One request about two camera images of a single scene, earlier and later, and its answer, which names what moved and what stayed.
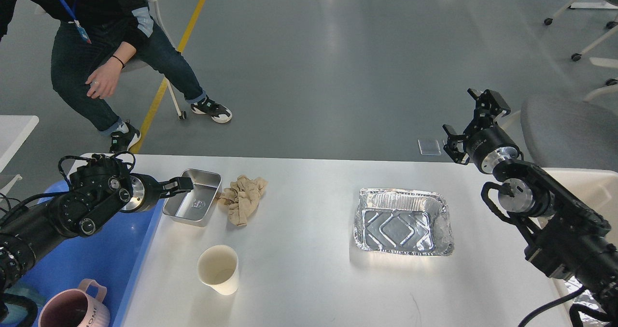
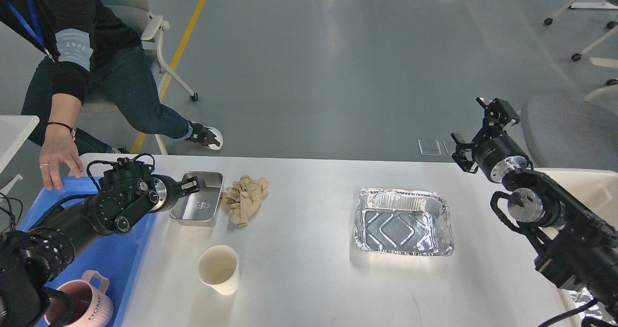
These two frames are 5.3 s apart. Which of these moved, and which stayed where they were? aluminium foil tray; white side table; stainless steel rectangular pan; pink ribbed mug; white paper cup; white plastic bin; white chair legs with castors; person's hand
Moved: person's hand; pink ribbed mug
Stayed: aluminium foil tray; white plastic bin; stainless steel rectangular pan; white paper cup; white side table; white chair legs with castors
